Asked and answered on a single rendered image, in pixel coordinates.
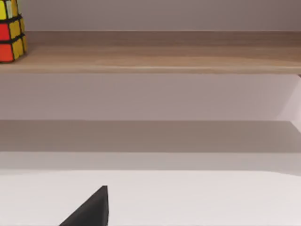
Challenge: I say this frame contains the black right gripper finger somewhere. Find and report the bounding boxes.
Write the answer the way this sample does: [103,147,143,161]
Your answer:
[58,185,110,226]

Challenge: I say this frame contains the wooden shelf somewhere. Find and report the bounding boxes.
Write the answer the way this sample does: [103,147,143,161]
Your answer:
[0,30,301,78]

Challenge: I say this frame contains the colourful puzzle cube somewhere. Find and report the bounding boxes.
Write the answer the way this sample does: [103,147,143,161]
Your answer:
[0,0,28,63]

